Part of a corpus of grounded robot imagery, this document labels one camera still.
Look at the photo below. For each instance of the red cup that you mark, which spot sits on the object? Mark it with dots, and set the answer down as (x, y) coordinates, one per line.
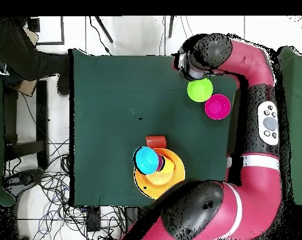
(155, 142)

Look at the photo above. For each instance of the small light blue bowl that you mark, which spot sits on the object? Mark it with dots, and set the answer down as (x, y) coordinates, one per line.
(147, 160)

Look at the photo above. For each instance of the purple cup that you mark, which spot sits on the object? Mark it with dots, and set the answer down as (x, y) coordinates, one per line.
(161, 162)

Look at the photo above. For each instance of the yellow cup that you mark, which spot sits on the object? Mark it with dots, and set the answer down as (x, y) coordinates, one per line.
(168, 166)

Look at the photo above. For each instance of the large orange bowl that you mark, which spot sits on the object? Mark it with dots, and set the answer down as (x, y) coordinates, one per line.
(175, 172)

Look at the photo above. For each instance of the small green bowl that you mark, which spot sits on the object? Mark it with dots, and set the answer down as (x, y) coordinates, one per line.
(200, 90)

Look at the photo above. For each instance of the small pink bowl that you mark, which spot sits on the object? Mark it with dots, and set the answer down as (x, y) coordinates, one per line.
(217, 107)

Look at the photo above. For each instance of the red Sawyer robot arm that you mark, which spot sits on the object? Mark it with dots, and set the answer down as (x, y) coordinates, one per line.
(255, 195)

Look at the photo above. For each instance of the dark green tablecloth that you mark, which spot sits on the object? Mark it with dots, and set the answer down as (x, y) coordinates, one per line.
(115, 87)

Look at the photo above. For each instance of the black power adapter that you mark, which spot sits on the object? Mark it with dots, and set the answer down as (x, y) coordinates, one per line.
(93, 220)

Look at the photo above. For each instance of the black tripod leg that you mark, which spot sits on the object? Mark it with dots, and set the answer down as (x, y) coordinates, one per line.
(171, 25)
(104, 30)

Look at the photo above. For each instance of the black stool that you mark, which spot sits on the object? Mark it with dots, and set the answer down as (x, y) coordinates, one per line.
(42, 112)

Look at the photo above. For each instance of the bundle of clothes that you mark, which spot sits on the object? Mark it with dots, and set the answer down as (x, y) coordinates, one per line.
(8, 75)

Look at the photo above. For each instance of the person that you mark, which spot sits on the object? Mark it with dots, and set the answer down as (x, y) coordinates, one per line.
(20, 50)

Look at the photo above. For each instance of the dark grey pedestal foot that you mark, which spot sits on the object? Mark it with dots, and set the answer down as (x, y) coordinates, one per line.
(28, 176)

